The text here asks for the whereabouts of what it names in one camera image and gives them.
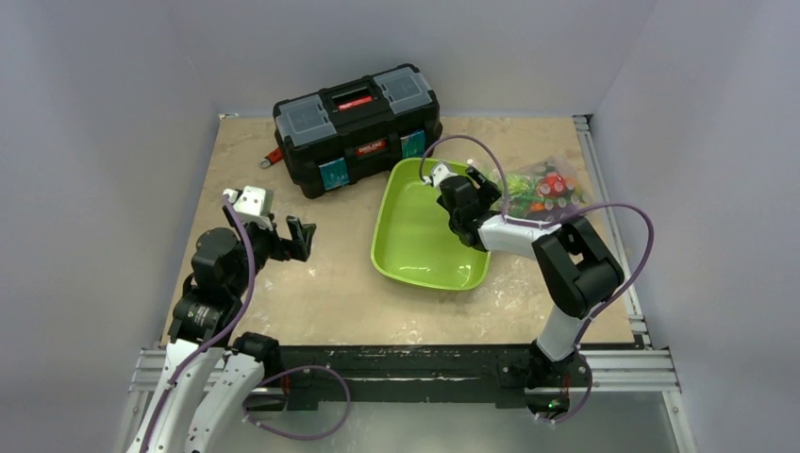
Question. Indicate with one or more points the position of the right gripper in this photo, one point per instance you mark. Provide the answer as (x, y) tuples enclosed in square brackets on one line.
[(469, 196)]

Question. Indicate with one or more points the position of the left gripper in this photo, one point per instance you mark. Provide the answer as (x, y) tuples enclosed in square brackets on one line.
[(300, 234)]

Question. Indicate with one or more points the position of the clear zip top bag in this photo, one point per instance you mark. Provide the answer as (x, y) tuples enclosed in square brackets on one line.
[(557, 207)]

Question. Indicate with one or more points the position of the red fake food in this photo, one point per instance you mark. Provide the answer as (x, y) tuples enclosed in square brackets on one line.
[(553, 185)]

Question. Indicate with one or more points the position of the green plastic tray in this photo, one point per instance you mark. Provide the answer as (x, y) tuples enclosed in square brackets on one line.
[(413, 243)]

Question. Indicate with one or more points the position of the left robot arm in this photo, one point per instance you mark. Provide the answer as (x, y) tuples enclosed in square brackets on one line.
[(205, 371)]

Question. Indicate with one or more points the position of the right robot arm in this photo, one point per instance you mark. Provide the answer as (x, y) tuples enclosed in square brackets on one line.
[(579, 271)]

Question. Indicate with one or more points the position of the black plastic toolbox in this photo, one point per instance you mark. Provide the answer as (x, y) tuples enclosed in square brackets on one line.
[(340, 135)]

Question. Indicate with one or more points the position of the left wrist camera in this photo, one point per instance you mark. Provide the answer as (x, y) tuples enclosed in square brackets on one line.
[(252, 205)]

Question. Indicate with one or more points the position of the red handled tool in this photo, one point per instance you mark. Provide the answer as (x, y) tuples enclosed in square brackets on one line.
[(271, 159)]

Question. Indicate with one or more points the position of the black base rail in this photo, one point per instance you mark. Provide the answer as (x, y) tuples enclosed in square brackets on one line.
[(508, 376)]

